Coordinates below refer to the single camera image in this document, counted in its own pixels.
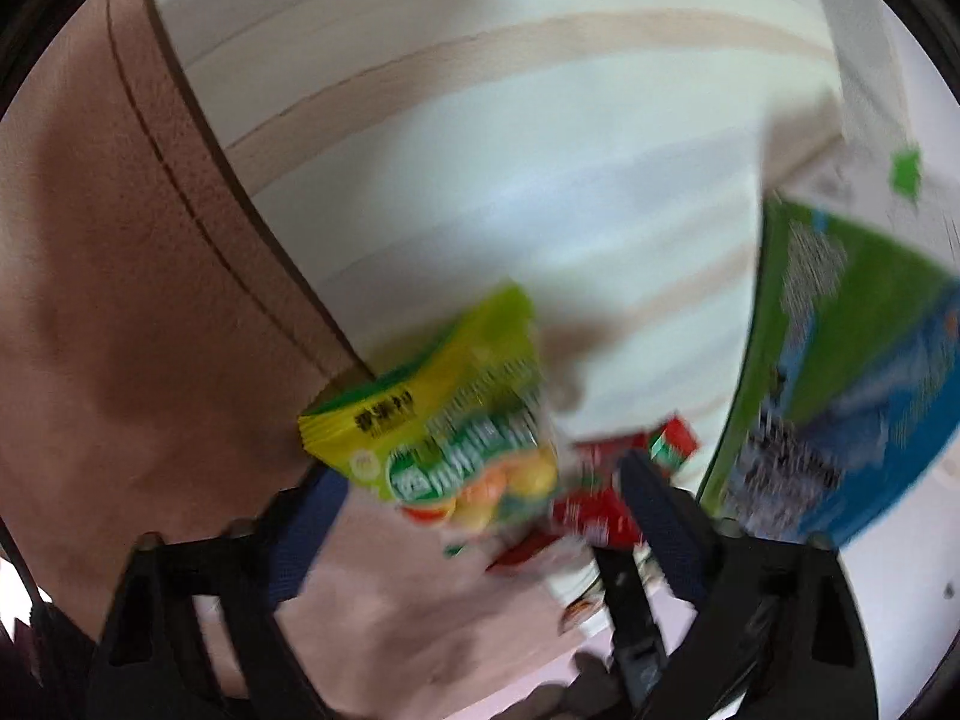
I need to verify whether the striped cat print blanket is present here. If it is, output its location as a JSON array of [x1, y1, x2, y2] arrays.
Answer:
[[0, 0, 912, 717]]

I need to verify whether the white red snack packet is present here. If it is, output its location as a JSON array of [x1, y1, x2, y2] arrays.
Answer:
[[546, 551, 647, 635]]

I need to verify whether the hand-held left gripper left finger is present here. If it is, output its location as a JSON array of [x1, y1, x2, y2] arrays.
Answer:
[[88, 465, 353, 720]]

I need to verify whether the green yellow snack packet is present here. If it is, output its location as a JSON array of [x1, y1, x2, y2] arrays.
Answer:
[[298, 283, 561, 542]]

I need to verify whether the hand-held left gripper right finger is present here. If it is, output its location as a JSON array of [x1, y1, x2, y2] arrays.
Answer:
[[591, 448, 880, 720]]

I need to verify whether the printed cardboard box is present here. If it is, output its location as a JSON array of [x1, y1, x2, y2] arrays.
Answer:
[[693, 141, 960, 550]]

